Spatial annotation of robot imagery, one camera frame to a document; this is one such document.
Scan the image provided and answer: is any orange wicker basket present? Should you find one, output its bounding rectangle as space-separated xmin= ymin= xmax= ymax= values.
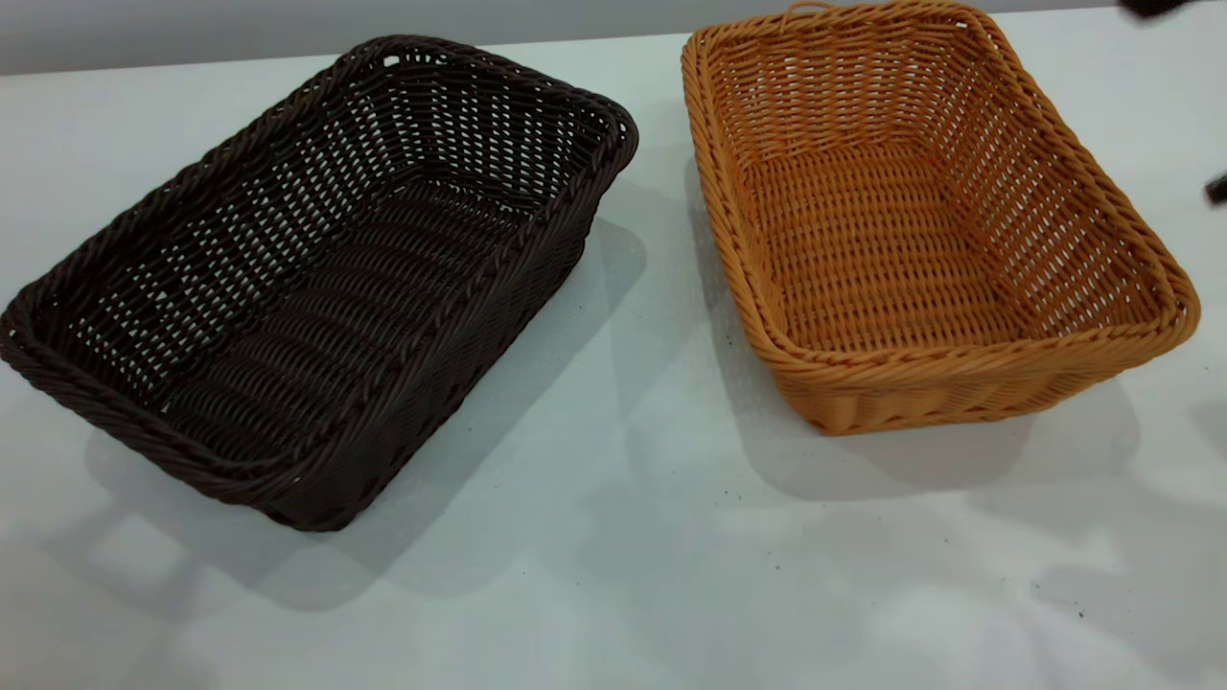
xmin=681 ymin=0 xmax=1202 ymax=437

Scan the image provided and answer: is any black wicker basket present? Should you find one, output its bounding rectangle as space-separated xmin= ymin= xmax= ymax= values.
xmin=0 ymin=34 xmax=640 ymax=533

